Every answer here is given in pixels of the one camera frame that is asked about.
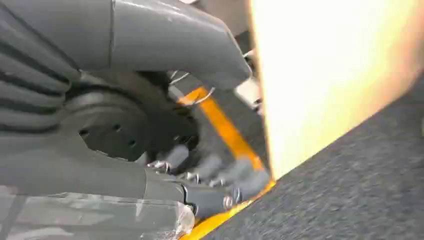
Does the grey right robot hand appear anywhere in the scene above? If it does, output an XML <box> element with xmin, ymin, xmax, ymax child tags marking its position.
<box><xmin>0</xmin><ymin>0</ymin><xmax>272</xmax><ymax>220</ymax></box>

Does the small white metal part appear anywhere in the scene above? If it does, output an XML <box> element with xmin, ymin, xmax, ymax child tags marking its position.
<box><xmin>233</xmin><ymin>77</ymin><xmax>263</xmax><ymax>115</ymax></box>

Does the ribbed grey right arm sleeve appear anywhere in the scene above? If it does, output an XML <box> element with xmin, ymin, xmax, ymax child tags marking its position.
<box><xmin>0</xmin><ymin>3</ymin><xmax>82</xmax><ymax>134</ymax></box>

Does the bright pale flat panel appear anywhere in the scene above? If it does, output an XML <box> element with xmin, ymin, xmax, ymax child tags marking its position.
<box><xmin>248</xmin><ymin>0</ymin><xmax>424</xmax><ymax>182</ymax></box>

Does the grey plastic-wrapped block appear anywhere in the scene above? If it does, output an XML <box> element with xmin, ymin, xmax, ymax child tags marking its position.
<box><xmin>0</xmin><ymin>185</ymin><xmax>196</xmax><ymax>240</ymax></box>

